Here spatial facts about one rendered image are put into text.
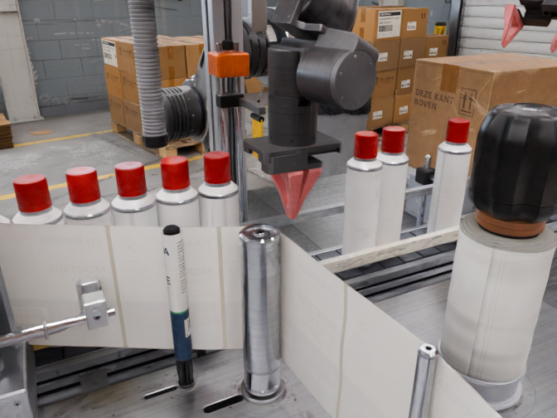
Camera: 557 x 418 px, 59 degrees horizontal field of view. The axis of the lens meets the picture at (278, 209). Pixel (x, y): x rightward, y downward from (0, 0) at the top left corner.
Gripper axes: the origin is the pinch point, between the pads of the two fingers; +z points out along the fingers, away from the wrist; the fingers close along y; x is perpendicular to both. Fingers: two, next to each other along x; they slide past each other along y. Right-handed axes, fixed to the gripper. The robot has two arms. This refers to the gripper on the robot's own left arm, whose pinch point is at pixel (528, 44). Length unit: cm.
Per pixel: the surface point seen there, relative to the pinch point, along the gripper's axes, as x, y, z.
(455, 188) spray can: -13.1, 9.5, 35.6
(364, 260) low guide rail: -22, 8, 53
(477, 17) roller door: 302, -243, -224
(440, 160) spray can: -16.5, 6.6, 33.0
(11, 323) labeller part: -62, 3, 77
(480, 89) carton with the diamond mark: 4.4, -7.1, 8.6
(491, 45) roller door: 318, -223, -205
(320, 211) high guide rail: -27, 0, 50
